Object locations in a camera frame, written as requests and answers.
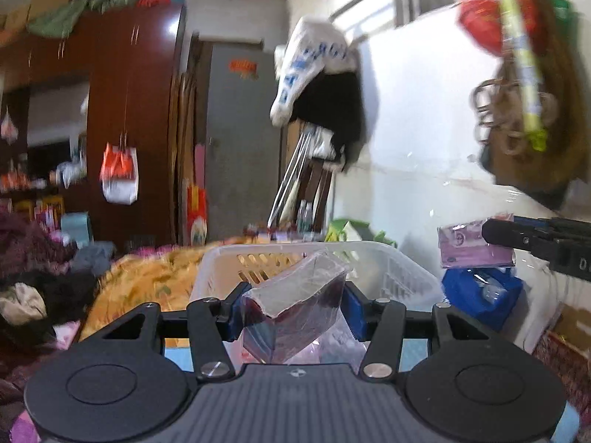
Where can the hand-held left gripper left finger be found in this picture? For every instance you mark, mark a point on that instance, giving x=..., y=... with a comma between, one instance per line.
x=238, y=305

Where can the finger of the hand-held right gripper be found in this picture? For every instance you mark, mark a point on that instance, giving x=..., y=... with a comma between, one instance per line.
x=538, y=222
x=508, y=236

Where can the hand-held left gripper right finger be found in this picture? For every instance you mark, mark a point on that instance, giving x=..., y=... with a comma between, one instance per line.
x=352, y=309

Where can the purple tissue pack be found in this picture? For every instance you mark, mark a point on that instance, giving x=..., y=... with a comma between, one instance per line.
x=466, y=244

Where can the dark red plastic-wrapped packet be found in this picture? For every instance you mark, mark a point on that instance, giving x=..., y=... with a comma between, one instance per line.
x=295, y=314

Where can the white plastic basket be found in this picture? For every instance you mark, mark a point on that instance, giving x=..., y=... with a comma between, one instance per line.
x=277, y=256

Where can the brown bag with rings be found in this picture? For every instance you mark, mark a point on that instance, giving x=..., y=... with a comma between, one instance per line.
x=526, y=166

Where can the blue plastic bag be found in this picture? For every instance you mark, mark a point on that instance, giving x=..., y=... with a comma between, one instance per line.
x=480, y=293

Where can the green and white bag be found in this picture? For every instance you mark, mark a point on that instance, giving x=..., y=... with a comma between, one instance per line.
x=344, y=230

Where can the red gift box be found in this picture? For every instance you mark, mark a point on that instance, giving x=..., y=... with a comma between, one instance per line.
x=197, y=217

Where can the clear water bottle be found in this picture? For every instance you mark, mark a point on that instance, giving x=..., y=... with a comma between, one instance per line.
x=304, y=219

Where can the orange patterned blanket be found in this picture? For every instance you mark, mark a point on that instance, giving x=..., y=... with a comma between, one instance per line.
x=138, y=281

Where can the metal folding rack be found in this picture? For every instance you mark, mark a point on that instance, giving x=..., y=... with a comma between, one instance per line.
x=291, y=180

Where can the grey door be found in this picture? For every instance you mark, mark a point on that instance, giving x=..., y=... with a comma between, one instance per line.
x=240, y=147

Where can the yellow-green paper roll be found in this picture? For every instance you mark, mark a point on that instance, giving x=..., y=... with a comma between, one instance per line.
x=519, y=50

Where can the orange and white plastic bag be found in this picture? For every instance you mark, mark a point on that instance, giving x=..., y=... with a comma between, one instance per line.
x=120, y=175

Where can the teal box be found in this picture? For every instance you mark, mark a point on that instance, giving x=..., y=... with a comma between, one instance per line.
x=76, y=228

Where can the black garment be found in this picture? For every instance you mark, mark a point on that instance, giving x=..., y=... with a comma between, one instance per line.
x=334, y=110

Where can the pile of dark clothes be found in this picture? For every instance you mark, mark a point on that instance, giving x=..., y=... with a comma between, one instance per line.
x=32, y=258

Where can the red plastic bag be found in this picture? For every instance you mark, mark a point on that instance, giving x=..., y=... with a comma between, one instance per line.
x=482, y=18

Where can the brown wooden wardrobe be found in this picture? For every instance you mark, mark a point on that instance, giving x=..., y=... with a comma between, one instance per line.
x=134, y=101

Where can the red door sign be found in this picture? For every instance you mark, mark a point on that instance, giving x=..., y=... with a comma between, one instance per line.
x=243, y=67

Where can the white garment with blue letters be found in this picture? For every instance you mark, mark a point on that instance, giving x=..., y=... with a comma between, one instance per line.
x=304, y=60

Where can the small hanging plastic bag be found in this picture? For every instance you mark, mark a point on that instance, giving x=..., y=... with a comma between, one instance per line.
x=8, y=127

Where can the green cloth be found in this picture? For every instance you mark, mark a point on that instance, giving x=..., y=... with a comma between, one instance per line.
x=60, y=18

